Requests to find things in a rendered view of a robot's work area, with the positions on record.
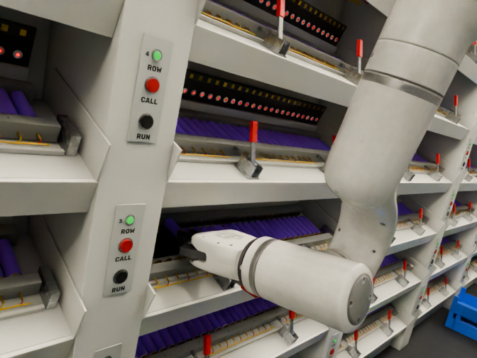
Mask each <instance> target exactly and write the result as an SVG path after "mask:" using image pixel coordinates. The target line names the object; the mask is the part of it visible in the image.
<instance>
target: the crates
mask: <svg viewBox="0 0 477 358"><path fill-rule="evenodd" d="M465 292H466V288H464V287H462V288H461V291H460V293H459V294H458V295H455V296H454V299H453V301H452V304H451V307H450V310H449V314H448V317H447V319H446V323H445V326H446V327H448V328H451V329H452V330H455V331H457V332H459V333H461V334H463V335H465V336H467V337H470V338H471V339H474V340H476V341H477V297H475V296H472V295H470V294H467V293H465Z"/></svg>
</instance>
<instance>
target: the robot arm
mask: <svg viewBox="0 0 477 358"><path fill-rule="evenodd" d="M475 41H477V0H395V2H394V4H393V7H392V8H391V10H390V13H389V15H388V17H387V20H386V22H385V24H384V26H383V29H382V31H381V33H380V35H379V38H378V40H377V43H376V45H375V47H374V49H373V52H372V54H371V56H370V58H369V61H368V63H367V65H366V68H365V70H364V72H363V74H362V77H361V79H360V81H359V84H358V86H357V88H356V91H355V93H354V95H353V98H352V100H351V103H350V105H349V108H348V110H347V112H346V115H345V117H344V120H343V121H342V124H341V126H340V129H339V131H338V134H337V135H336V138H335V140H334V142H333V145H332V147H331V150H330V152H329V155H328V157H327V161H326V164H325V167H324V178H325V181H326V184H327V186H328V187H329V189H330V190H331V191H332V192H333V193H334V194H335V195H336V196H337V197H339V198H341V213H340V218H339V222H338V224H337V227H336V231H335V233H334V236H333V238H332V240H331V243H330V245H329V246H328V248H327V249H326V250H317V249H310V248H307V247H304V246H300V245H296V244H292V243H289V242H284V241H282V240H279V239H274V238H271V237H261V238H257V237H253V236H251V235H248V234H245V233H243V232H239V231H236V230H232V229H227V230H219V231H211V232H201V231H199V230H196V229H190V230H189V232H185V231H182V230H178V231H177V238H176V248H177V249H179V250H180V251H179V255H181V256H188V257H191V258H194V259H191V260H190V263H191V264H192V265H194V266H196V267H197V268H199V269H202V270H205V271H208V272H210V273H214V274H216V275H219V276H223V277H226V278H230V279H233V280H236V281H240V283H241V284H242V286H244V288H245V289H246V290H247V291H248V292H249V293H252V294H254V295H256V296H258V297H261V298H263V299H266V300H268V301H270V302H272V303H275V304H277V305H280V306H282V307H284V308H287V309H289V310H291V311H294V312H296V313H299V314H301V315H303V316H305V317H307V318H310V319H312V320H315V321H317V322H320V323H321V324H324V325H326V326H329V327H331V328H334V329H335V330H338V331H340V332H343V333H351V332H354V331H355V330H357V329H358V328H359V327H360V326H361V324H362V322H363V321H364V320H365V318H366V316H367V314H368V311H369V308H370V306H371V301H372V297H373V278H374V276H375V275H376V273H377V271H378V269H379V267H380V265H381V264H382V262H383V259H384V258H385V255H386V254H387V252H388V250H389V248H390V245H391V243H392V240H393V237H394V235H395V230H396V227H397V223H398V203H397V191H398V186H399V184H400V181H401V180H402V177H403V175H404V174H405V171H406V170H407V167H408V166H409V164H410V162H411V160H412V158H413V156H414V154H415V152H416V150H417V148H418V146H419V145H420V143H421V141H422V139H423V137H424V135H425V133H426V131H427V129H428V127H429V125H430V124H431V122H432V120H433V118H434V115H435V114H436V112H437V110H438V108H439V105H440V104H441V102H442V100H443V98H444V95H445V94H446V91H447V90H448V88H449V85H450V84H451V81H452V80H453V78H454V75H455V74H456V71H457V70H458V68H459V66H460V64H461V61H462V60H463V58H464V56H465V54H466V52H467V50H468V49H469V47H470V46H471V45H472V44H473V43H474V42H475Z"/></svg>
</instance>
